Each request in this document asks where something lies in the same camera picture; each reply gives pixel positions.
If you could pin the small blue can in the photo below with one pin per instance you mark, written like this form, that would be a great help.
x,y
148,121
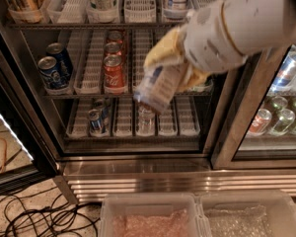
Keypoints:
x,y
102,106
96,122

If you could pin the closed glass fridge door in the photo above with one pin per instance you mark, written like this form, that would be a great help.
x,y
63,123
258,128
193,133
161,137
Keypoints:
x,y
236,148

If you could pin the orange can behind glass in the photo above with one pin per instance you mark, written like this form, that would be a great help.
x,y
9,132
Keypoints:
x,y
260,122

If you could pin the middle red cola can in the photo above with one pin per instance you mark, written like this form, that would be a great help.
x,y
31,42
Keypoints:
x,y
113,48

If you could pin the left clear plastic bin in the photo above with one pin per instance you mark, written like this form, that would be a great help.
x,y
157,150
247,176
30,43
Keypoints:
x,y
152,215

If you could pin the green can behind glass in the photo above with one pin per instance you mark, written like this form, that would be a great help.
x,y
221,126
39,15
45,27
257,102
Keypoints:
x,y
282,120

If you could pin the red cola can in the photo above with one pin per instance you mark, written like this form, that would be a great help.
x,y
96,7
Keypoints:
x,y
115,36
113,48
113,71

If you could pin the front red cola can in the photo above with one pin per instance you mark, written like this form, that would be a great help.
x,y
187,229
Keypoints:
x,y
113,71

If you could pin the silver blue can behind glass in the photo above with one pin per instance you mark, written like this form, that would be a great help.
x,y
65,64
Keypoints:
x,y
286,74

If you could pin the green soda can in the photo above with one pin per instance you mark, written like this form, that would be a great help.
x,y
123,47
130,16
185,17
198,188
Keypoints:
x,y
205,87

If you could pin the clear plastic bin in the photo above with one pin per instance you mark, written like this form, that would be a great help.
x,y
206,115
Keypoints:
x,y
250,214
152,215

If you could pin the rear red cola can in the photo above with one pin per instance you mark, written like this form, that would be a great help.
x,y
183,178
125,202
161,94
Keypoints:
x,y
115,36

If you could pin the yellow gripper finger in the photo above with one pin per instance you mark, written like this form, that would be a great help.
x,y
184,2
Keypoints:
x,y
168,50
192,77

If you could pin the front small blue can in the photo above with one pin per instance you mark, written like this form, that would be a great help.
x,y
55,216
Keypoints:
x,y
96,122

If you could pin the open fridge door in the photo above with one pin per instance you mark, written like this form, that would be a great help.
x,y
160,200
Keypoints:
x,y
15,118

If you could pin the clear water bottle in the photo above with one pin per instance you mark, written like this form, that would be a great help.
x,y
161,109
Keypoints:
x,y
146,121

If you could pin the front blue soda can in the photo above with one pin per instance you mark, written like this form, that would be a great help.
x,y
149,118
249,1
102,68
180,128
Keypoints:
x,y
50,72

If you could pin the right clear plastic bin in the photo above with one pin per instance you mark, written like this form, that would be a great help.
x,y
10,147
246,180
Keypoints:
x,y
250,214

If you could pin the blue soda can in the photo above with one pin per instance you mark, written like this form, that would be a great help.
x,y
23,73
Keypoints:
x,y
60,53
50,72

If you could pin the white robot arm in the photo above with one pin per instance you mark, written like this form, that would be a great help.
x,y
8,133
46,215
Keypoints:
x,y
255,25

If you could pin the rear blue soda can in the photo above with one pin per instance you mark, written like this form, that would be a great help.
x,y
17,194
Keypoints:
x,y
60,53

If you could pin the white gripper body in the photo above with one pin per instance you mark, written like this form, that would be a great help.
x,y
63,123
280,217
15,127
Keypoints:
x,y
209,39

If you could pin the rear small blue can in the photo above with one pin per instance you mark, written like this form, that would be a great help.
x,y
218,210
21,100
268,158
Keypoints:
x,y
102,106

